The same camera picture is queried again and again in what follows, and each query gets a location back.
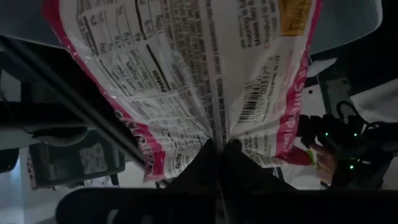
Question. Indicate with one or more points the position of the white printed paper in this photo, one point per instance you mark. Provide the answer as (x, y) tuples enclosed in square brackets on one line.
[(93, 158)]

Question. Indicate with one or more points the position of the green red Maruchan noodle packet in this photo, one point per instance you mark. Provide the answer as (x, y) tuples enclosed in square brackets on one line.
[(192, 77)]

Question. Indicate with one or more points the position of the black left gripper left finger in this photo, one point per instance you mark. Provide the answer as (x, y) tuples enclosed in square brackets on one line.
[(199, 177)]

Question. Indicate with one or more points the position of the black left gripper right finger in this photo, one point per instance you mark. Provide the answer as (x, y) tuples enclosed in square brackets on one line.
[(242, 177)]

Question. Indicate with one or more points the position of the person's hand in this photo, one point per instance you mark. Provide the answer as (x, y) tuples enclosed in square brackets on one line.
[(325, 163)]

